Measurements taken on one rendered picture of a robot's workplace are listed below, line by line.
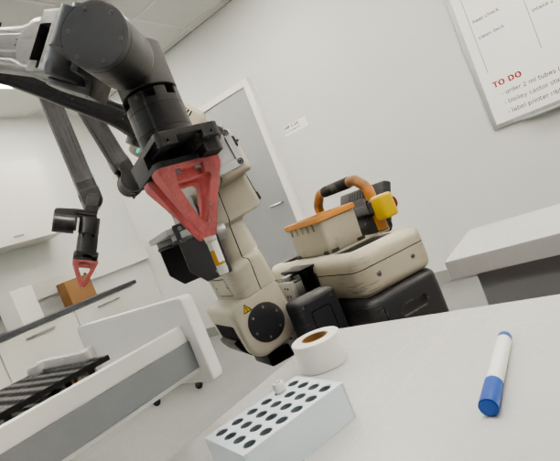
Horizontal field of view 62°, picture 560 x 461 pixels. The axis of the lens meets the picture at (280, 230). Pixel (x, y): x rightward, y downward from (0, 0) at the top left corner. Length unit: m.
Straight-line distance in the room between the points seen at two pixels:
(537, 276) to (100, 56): 0.86
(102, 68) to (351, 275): 0.91
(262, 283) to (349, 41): 2.84
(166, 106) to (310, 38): 3.54
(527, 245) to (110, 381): 0.75
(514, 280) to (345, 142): 2.93
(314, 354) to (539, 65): 3.05
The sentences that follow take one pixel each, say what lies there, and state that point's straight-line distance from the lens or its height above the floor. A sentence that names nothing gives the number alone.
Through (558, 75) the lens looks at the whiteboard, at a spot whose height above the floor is 1.12.
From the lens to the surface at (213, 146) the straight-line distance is 0.46.
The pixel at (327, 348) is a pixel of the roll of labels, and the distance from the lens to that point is 0.64.
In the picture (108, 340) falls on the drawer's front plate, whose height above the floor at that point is 0.90.
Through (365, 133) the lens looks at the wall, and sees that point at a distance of 3.77.
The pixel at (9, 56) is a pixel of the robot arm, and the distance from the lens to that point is 0.64.
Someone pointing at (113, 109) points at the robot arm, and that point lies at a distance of 1.02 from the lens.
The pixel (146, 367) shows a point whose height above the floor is 0.87.
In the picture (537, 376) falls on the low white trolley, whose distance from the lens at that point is 0.49.
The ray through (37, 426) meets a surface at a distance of 0.52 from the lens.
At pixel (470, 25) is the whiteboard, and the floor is 1.65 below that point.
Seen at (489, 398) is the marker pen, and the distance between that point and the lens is 0.44.
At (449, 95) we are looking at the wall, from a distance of 3.59.
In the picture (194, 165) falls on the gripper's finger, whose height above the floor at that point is 1.05.
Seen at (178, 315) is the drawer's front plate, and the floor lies 0.91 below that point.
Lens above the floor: 0.98
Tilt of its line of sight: 2 degrees down
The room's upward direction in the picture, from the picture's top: 22 degrees counter-clockwise
